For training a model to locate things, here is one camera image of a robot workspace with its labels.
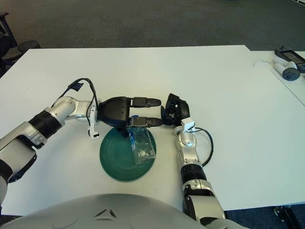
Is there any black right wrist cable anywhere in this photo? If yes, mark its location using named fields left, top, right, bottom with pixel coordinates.
left=195, top=127, right=214, bottom=167

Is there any thin white cable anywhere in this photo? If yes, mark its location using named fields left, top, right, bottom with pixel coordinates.
left=253, top=59, right=274, bottom=69

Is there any white and grey controller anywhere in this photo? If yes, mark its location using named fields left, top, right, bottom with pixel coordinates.
left=273, top=56, right=302, bottom=82

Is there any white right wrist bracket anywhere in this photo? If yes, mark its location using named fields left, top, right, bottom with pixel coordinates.
left=181, top=117, right=196, bottom=132

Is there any grey robot torso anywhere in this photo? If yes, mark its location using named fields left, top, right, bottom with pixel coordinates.
left=0, top=193, right=208, bottom=229

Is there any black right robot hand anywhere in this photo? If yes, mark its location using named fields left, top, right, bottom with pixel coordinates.
left=160, top=93, right=191, bottom=127

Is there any green ribbed plate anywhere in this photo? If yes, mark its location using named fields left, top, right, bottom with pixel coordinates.
left=99, top=126, right=158, bottom=183

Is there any black table leg caster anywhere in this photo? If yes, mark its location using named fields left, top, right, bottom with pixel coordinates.
left=274, top=206, right=298, bottom=224

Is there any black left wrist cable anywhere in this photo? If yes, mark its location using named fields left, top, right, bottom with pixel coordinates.
left=51, top=78, right=98, bottom=125

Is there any dark handheld screen controller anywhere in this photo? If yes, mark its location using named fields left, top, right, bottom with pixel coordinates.
left=274, top=46, right=305, bottom=72

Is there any black mesh wastebasket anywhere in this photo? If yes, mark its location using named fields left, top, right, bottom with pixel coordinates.
left=18, top=40, right=41, bottom=53

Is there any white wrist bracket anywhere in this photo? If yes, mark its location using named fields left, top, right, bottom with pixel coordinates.
left=181, top=117, right=196, bottom=132
left=87, top=102, right=100, bottom=138

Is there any clear bottle with blue cap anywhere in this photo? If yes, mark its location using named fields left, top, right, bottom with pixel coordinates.
left=128, top=115, right=157, bottom=165

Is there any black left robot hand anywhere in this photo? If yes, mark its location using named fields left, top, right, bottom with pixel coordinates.
left=96, top=96, right=164, bottom=138

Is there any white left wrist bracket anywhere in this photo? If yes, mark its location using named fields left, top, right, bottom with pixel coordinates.
left=87, top=102, right=100, bottom=138

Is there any black office chair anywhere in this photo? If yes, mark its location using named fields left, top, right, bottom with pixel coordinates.
left=0, top=11, right=24, bottom=78

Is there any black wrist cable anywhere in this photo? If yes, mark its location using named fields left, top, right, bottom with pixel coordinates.
left=195, top=127, right=214, bottom=167
left=51, top=78, right=98, bottom=125

